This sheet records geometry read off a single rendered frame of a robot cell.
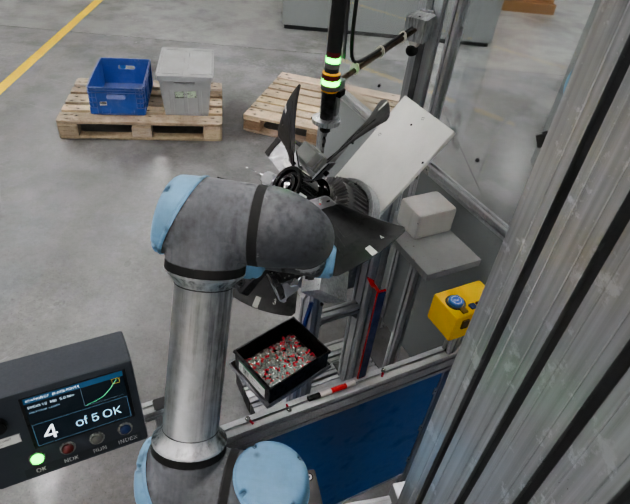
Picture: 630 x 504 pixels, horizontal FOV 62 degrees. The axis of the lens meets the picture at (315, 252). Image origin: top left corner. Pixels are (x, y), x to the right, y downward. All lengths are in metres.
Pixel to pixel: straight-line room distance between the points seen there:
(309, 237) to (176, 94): 3.61
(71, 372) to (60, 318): 1.90
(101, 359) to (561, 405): 0.82
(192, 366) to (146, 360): 1.86
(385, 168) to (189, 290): 1.05
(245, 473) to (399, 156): 1.12
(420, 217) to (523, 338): 1.55
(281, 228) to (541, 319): 0.40
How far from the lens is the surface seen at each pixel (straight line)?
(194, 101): 4.29
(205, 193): 0.72
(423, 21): 1.80
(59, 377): 1.03
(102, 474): 2.36
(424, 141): 1.66
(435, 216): 1.97
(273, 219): 0.69
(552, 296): 0.37
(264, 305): 1.50
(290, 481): 0.86
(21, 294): 3.12
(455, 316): 1.42
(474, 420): 0.48
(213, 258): 0.72
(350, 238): 1.35
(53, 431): 1.08
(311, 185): 1.50
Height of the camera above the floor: 2.03
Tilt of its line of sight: 39 degrees down
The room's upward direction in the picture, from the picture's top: 7 degrees clockwise
